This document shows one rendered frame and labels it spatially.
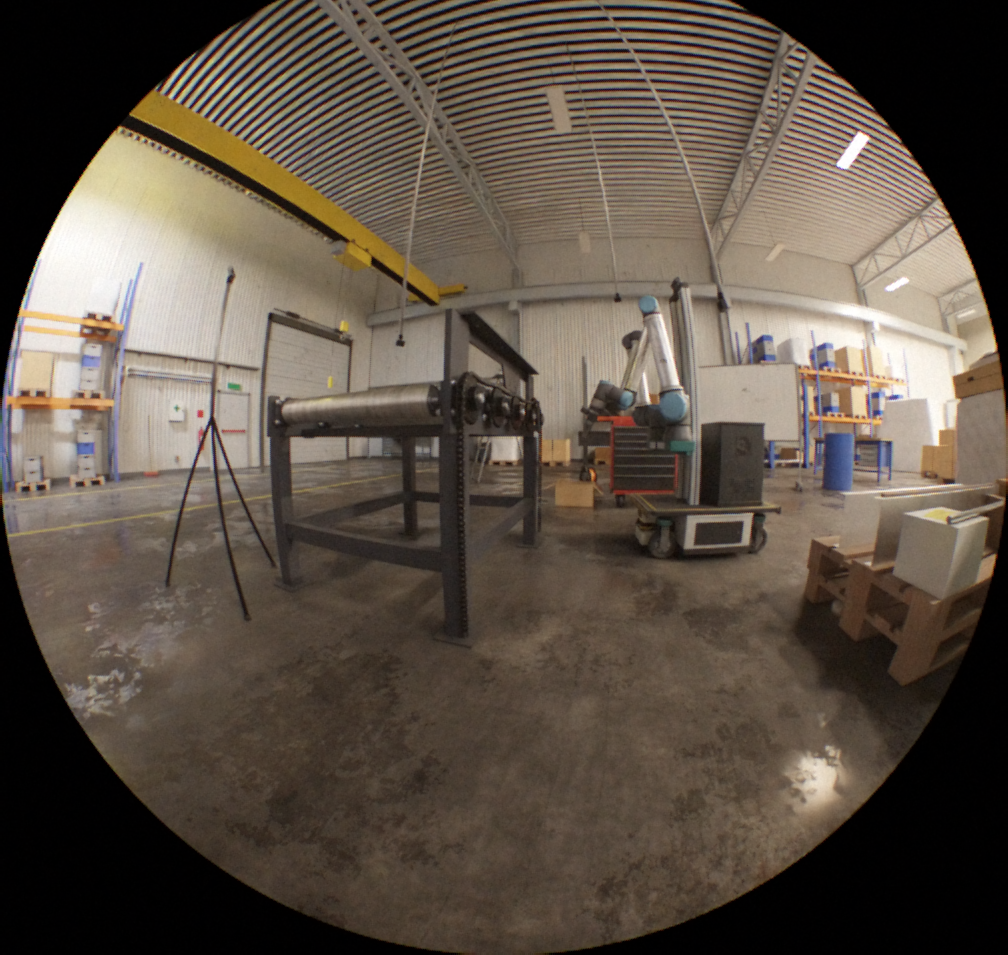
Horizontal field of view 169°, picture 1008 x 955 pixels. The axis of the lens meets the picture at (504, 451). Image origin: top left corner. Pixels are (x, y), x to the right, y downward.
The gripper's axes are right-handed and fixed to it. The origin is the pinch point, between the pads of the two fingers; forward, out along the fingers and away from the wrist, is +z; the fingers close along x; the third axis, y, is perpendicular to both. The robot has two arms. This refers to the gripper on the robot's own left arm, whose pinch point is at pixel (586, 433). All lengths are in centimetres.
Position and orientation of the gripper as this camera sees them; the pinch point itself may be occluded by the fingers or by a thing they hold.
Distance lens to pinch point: 208.7
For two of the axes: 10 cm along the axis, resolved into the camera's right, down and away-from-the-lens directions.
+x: -3.6, 1.4, -9.2
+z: -3.4, 9.0, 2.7
